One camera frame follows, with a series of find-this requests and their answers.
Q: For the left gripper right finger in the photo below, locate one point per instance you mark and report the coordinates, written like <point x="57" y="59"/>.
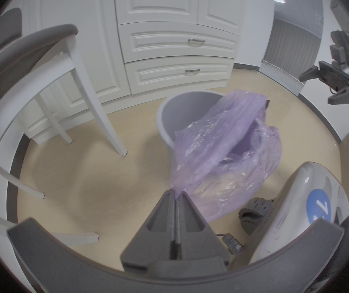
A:
<point x="202" y="243"/>

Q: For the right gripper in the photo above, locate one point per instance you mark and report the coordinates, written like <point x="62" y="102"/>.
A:
<point x="335" y="76"/>

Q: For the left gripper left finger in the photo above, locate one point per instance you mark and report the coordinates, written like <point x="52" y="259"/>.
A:
<point x="150" y="243"/>

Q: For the purple plastic bag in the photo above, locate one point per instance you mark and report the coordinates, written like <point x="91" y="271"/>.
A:
<point x="223" y="151"/>

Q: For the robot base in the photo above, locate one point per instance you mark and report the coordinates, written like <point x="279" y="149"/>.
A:
<point x="293" y="200"/>

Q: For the white trash bin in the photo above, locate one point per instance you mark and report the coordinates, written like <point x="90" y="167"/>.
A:
<point x="186" y="111"/>

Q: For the grey curtain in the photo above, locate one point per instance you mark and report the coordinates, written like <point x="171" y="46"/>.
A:
<point x="293" y="47"/>

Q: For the white chair grey cushions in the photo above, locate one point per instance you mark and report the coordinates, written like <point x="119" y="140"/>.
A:
<point x="101" y="114"/>

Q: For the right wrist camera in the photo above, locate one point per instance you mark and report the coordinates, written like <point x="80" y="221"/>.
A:
<point x="337" y="52"/>

